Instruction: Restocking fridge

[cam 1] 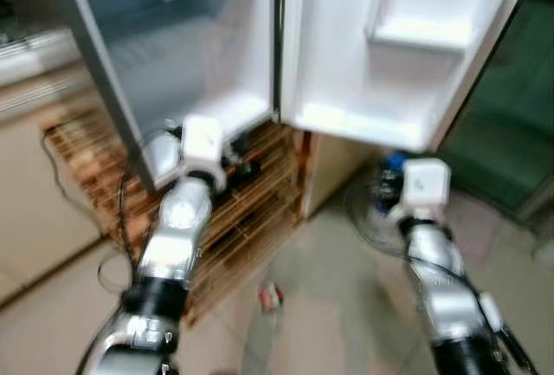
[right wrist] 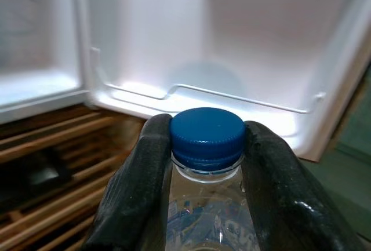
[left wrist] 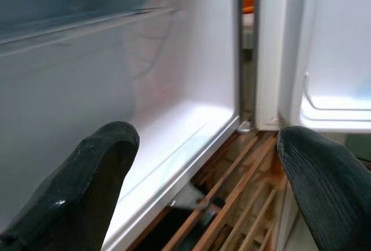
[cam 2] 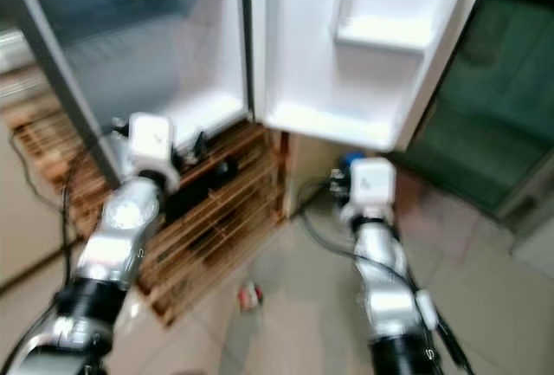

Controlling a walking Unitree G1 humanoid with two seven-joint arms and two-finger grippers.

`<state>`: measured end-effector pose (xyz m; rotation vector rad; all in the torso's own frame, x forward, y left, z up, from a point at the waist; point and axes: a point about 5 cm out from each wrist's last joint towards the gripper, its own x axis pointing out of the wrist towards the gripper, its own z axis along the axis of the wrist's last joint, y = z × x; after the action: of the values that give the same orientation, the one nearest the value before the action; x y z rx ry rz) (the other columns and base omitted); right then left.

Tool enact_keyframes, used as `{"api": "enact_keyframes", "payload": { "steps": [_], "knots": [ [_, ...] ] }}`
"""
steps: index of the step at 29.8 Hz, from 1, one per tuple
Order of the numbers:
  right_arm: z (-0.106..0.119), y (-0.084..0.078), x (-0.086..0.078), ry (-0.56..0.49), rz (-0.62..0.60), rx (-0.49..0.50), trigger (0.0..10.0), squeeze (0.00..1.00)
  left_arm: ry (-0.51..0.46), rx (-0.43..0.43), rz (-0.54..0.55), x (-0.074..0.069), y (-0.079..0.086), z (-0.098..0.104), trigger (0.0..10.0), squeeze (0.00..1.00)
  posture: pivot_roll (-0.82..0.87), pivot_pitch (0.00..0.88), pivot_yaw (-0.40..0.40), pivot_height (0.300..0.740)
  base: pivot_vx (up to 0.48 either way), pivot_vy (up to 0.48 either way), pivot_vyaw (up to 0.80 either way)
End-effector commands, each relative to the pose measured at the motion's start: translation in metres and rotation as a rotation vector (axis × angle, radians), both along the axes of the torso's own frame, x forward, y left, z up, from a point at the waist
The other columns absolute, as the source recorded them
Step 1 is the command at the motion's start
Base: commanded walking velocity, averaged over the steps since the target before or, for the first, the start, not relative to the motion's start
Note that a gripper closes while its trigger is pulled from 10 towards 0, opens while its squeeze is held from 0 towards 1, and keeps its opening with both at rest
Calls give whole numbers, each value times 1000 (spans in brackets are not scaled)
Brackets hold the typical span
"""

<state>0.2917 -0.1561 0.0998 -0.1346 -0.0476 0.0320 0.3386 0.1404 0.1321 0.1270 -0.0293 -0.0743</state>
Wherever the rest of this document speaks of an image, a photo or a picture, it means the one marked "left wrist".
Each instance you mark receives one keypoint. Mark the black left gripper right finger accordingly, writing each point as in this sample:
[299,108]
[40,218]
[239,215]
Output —
[333,193]

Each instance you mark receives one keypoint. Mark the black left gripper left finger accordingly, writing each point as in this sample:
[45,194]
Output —
[72,193]

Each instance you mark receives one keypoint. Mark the white fridge door bin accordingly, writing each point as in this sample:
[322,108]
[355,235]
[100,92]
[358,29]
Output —
[336,114]

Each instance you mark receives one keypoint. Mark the grey fridge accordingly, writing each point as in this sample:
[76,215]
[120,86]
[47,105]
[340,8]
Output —
[87,88]

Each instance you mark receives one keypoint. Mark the clear glass fridge shelf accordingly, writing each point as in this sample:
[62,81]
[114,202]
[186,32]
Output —
[87,27]

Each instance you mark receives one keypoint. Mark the wooden slatted rack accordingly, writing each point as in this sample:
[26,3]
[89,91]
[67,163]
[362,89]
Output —
[232,175]

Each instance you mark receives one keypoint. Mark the orange container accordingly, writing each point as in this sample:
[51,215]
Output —
[248,0]

